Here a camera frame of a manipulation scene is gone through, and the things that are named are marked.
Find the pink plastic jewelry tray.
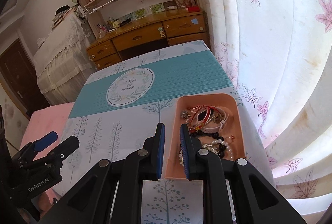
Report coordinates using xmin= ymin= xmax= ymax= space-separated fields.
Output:
xmin=165 ymin=93 xmax=245 ymax=179

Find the wooden desk with drawers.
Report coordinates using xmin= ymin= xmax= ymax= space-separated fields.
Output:
xmin=86 ymin=7 xmax=210 ymax=70

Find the gold chain tassel jewelry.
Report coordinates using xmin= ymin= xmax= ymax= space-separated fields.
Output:
xmin=178 ymin=141 xmax=221 ymax=166

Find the dark brown wooden door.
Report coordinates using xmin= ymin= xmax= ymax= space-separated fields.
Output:
xmin=1 ymin=39 xmax=50 ymax=117

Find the left hand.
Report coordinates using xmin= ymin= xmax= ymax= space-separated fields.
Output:
xmin=37 ymin=192 xmax=52 ymax=218

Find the pink bed sheet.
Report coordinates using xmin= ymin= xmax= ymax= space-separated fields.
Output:
xmin=19 ymin=101 xmax=76 ymax=198

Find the white lace covered furniture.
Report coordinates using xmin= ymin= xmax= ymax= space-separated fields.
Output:
xmin=33 ymin=13 xmax=96 ymax=106

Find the white floral curtain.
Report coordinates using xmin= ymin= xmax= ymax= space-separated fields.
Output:
xmin=198 ymin=0 xmax=331 ymax=223

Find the white strap wristwatch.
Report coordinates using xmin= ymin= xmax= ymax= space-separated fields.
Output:
xmin=191 ymin=106 xmax=229 ymax=136

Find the black bead bracelet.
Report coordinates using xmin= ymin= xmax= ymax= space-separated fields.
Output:
xmin=190 ymin=130 xmax=226 ymax=158

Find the teal striped printed tablecloth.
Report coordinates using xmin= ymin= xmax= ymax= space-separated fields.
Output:
xmin=51 ymin=40 xmax=276 ymax=224

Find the red string bracelet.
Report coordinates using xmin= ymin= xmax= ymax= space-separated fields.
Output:
xmin=187 ymin=105 xmax=221 ymax=131

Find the gold cluster brooch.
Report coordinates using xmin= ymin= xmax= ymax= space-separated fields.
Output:
xmin=180 ymin=110 xmax=191 ymax=120

